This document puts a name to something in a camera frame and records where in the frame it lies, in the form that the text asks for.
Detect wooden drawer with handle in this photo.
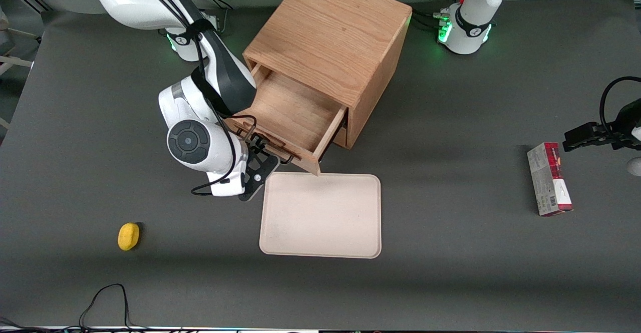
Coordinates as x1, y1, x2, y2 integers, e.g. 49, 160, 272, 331
224, 63, 350, 176
332, 123, 350, 149

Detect beige plastic tray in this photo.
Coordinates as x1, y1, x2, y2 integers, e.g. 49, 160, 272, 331
259, 172, 382, 259

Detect black right base cables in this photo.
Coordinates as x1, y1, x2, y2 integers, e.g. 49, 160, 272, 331
188, 0, 236, 36

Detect yellow lemon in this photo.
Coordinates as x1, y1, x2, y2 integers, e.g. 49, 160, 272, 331
118, 222, 141, 251

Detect thin black looped cable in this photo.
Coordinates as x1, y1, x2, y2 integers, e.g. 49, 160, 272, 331
0, 283, 151, 332

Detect grey and red carton box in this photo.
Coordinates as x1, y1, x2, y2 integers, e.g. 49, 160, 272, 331
526, 142, 574, 217

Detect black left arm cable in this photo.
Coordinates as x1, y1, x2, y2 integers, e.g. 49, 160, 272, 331
599, 76, 641, 134

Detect black wire drawer handle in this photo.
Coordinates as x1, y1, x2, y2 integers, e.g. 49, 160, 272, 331
235, 123, 296, 165

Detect black base cables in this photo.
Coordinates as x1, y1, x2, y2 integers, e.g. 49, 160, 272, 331
188, 0, 236, 36
411, 0, 469, 32

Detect beige furniture frame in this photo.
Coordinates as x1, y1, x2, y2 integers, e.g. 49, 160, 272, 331
0, 20, 34, 69

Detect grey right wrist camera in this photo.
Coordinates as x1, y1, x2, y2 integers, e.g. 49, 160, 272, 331
207, 170, 247, 197

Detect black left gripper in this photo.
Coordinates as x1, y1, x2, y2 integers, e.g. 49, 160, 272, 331
563, 99, 641, 152

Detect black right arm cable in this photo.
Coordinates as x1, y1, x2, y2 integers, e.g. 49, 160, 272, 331
125, 0, 258, 196

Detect wooden drawer cabinet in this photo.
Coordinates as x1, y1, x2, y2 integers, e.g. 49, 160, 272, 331
243, 0, 413, 150

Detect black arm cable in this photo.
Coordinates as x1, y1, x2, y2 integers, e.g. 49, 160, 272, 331
125, 0, 258, 196
599, 76, 641, 134

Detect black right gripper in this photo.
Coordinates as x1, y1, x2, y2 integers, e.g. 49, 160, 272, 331
238, 133, 295, 203

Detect black left base cables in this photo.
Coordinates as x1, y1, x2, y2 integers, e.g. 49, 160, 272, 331
411, 0, 469, 32

